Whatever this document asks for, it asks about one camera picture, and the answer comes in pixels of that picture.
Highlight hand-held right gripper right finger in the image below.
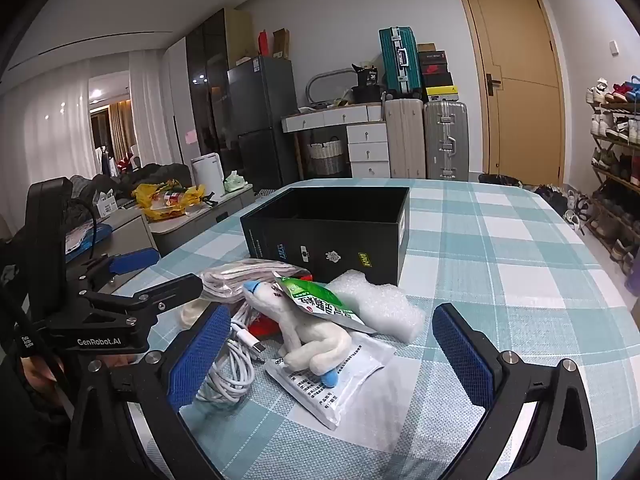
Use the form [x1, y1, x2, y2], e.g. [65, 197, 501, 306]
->
[431, 302, 599, 480]

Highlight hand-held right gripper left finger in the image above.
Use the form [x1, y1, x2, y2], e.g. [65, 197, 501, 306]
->
[67, 302, 232, 480]

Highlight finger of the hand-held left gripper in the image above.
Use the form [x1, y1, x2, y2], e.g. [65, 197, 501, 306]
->
[67, 247, 162, 292]
[77, 272, 204, 330]

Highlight white charging cable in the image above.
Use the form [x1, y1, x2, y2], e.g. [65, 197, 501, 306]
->
[195, 305, 266, 406]

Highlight beige cloth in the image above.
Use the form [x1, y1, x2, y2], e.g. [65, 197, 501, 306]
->
[200, 258, 313, 306]

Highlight white plush toy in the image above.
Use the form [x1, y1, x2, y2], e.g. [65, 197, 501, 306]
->
[242, 280, 353, 388]

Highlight white printed packet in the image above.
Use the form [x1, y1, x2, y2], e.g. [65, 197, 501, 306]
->
[264, 332, 396, 431]

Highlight green clear packet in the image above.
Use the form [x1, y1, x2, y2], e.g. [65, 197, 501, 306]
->
[274, 276, 376, 336]

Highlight black cardboard box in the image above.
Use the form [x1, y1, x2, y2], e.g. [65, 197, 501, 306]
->
[240, 186, 412, 287]

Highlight person's left forearm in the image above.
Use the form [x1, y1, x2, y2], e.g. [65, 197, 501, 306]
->
[0, 355, 81, 480]

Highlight person's left hand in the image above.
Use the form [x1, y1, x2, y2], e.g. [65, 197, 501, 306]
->
[17, 354, 68, 393]

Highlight blue tray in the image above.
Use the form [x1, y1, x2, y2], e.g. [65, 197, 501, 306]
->
[65, 225, 112, 261]

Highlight yellow plastic bag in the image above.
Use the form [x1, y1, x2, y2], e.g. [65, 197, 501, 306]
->
[131, 180, 207, 222]

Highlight red white packet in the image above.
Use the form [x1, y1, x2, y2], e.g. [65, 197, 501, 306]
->
[247, 310, 281, 338]

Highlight grey low cabinet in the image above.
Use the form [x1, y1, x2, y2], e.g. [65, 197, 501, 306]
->
[107, 182, 256, 261]

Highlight white foam sheet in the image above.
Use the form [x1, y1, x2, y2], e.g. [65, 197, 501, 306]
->
[327, 269, 427, 345]

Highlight dark clothes pile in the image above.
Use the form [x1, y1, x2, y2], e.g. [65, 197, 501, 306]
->
[70, 162, 193, 201]

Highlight teal checked tablecloth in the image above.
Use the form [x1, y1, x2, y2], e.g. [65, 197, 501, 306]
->
[107, 177, 638, 480]

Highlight white air purifier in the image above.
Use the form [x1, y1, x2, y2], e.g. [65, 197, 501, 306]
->
[191, 154, 226, 201]

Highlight white curtains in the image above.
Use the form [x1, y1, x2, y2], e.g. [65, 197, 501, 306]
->
[0, 50, 173, 221]

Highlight pile of shoes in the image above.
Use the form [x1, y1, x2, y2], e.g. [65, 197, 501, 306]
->
[480, 172, 596, 231]

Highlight dark grey fridge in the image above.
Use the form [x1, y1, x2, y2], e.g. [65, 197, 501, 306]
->
[227, 56, 300, 193]

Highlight dark tall cabinet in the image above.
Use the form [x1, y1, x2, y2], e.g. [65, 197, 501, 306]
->
[186, 7, 253, 161]

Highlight white wicker basket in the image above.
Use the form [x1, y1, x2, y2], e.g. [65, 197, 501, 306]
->
[306, 140, 346, 176]

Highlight silver suitcase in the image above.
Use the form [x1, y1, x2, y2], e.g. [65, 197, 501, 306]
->
[423, 101, 470, 182]

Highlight beige suitcase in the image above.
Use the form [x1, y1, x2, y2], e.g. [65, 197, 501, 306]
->
[384, 97, 427, 179]

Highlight white desk with drawers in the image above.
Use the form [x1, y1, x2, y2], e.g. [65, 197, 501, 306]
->
[281, 102, 391, 179]

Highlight wooden shoe rack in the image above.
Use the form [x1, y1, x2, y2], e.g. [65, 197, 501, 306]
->
[585, 77, 640, 276]

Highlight yellow wooden door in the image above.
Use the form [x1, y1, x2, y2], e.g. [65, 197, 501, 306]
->
[455, 0, 568, 186]

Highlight black paper bag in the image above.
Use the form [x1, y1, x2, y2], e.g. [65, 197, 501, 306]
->
[351, 62, 383, 103]

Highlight black red shoe box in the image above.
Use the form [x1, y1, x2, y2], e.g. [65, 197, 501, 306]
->
[417, 51, 448, 75]

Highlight teal suitcase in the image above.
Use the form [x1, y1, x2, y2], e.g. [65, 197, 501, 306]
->
[378, 26, 423, 98]

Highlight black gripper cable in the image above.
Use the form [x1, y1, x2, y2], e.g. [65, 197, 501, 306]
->
[70, 199, 99, 261]

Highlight grey oval frame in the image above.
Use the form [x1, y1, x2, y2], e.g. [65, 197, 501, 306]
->
[306, 69, 357, 108]

